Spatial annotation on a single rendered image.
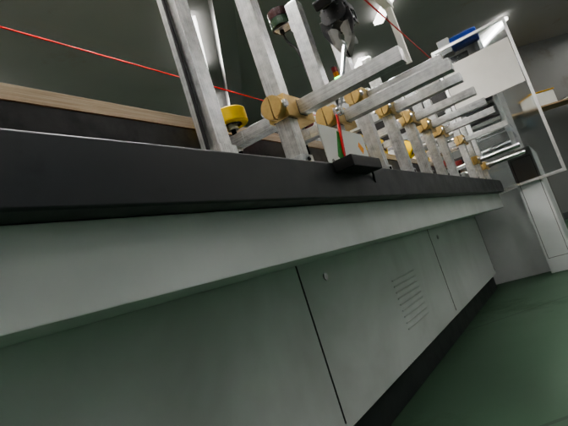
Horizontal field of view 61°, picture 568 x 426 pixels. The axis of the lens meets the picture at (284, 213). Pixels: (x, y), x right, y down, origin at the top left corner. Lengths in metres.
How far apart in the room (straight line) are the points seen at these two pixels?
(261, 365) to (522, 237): 2.98
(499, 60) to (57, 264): 3.47
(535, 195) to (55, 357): 3.29
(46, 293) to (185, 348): 0.42
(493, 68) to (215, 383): 3.19
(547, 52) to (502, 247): 7.77
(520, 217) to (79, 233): 3.46
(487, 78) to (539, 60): 7.37
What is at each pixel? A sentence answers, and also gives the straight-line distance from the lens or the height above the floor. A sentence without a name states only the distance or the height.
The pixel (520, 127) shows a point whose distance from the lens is 3.66.
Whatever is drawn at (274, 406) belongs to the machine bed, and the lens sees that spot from 1.05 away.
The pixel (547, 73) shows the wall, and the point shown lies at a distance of 11.05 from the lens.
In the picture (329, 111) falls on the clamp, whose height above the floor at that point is 0.85.
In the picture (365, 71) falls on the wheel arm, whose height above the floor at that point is 0.83.
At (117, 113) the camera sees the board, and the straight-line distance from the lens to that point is 0.96.
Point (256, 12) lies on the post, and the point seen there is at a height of 1.05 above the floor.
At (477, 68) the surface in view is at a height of 1.49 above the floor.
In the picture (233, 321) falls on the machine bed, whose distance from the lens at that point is 0.99.
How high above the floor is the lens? 0.49
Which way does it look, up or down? 8 degrees up
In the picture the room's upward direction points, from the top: 18 degrees counter-clockwise
